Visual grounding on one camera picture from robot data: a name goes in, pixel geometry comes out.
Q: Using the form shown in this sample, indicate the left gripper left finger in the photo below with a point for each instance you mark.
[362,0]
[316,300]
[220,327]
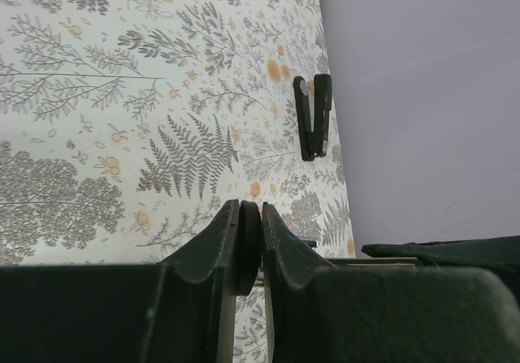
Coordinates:
[181,309]

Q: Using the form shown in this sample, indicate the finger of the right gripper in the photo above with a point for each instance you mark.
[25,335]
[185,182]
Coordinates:
[500,255]

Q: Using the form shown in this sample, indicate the grey black stapler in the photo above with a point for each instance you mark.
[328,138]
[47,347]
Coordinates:
[248,249]

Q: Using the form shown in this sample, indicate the floral patterned table mat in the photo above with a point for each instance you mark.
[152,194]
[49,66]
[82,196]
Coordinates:
[126,124]

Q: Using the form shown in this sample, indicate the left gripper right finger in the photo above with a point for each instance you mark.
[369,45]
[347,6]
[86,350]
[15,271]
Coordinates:
[427,314]

